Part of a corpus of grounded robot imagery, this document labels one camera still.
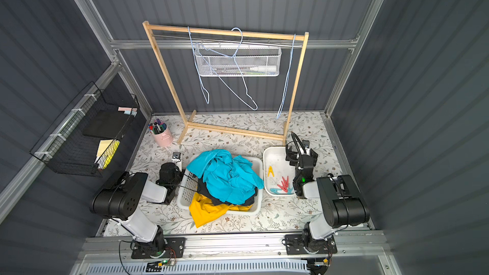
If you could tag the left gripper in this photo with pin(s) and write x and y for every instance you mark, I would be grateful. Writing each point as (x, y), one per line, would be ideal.
(174, 169)

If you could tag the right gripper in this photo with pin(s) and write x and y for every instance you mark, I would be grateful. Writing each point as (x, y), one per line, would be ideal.
(297, 156)

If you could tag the yellow t-shirt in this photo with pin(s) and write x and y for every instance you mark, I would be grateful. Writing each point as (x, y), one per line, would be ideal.
(203, 211)

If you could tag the teal t-shirt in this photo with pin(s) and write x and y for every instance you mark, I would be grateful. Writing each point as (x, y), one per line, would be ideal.
(228, 179)

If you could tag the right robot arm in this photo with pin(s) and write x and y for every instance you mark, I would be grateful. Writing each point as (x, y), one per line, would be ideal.
(341, 202)

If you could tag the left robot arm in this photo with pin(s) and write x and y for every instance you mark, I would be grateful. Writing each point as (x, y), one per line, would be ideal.
(118, 199)

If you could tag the white perforated laundry basket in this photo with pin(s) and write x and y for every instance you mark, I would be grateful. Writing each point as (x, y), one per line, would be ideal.
(189, 185)

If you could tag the white plastic tray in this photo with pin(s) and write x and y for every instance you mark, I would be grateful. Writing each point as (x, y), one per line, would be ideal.
(275, 157)

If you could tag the pink pen cup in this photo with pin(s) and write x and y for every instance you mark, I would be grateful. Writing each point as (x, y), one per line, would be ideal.
(160, 133)

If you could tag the yellow notepad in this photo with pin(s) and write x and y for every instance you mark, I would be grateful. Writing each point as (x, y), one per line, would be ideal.
(106, 152)

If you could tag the white tube in mesh basket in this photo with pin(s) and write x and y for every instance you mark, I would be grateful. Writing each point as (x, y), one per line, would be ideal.
(263, 70)

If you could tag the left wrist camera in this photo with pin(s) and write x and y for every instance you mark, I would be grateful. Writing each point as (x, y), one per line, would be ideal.
(177, 160)

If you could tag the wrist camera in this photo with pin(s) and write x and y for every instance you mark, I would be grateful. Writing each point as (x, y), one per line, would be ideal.
(177, 160)
(305, 147)

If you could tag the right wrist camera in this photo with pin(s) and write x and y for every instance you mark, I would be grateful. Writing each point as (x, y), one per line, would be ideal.
(305, 147)

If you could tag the black notebook in wall basket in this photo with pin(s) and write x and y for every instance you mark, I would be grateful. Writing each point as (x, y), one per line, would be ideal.
(108, 125)

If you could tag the black wire wall basket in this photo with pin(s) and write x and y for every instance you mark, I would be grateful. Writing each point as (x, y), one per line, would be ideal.
(87, 140)

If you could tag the white wire mesh basket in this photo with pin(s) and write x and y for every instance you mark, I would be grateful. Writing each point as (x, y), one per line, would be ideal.
(234, 61)

